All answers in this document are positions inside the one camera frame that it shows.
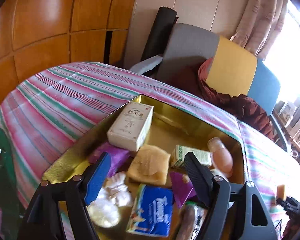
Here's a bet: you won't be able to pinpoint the clear plastic bundle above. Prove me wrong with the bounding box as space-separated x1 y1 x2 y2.
87 187 121 228

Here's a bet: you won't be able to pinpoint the yellow sponge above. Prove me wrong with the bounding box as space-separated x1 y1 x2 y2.
276 185 286 200
126 145 171 186

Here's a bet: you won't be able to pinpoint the small pink white scrunchie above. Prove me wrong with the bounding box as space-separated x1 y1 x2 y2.
104 172 133 207

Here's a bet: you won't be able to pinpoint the purple snack packet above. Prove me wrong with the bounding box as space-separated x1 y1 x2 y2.
88 141 130 177
170 172 196 209

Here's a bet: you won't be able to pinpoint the green white small box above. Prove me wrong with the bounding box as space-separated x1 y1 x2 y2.
170 144 213 169

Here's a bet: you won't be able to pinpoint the cracker snack packet green ends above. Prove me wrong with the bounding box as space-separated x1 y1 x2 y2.
174 202 207 240

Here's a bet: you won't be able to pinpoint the blue Tempo tissue pack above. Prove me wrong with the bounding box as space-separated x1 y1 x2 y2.
126 184 173 237

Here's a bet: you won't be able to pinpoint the gold metal tray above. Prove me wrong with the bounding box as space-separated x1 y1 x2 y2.
42 95 245 239

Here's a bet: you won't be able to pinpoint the wooden side shelf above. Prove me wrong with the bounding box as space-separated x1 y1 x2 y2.
273 101 300 164

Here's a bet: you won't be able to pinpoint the dark red jacket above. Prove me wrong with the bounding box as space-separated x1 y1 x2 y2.
198 57 274 140

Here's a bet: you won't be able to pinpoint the white cardboard box on shelf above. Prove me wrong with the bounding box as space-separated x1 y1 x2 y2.
278 102 296 127

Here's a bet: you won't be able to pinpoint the striped pink green tablecloth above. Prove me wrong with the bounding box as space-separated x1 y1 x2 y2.
0 61 300 240

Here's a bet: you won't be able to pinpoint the grey yellow blue armchair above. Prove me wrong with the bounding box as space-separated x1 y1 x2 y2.
130 23 290 152

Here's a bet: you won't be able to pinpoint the black rolled mat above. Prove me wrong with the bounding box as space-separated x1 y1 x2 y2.
141 7 178 61

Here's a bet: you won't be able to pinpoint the wooden wardrobe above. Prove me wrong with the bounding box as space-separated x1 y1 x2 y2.
0 0 135 104

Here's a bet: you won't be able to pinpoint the beige curtain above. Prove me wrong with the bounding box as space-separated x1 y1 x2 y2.
230 0 289 60

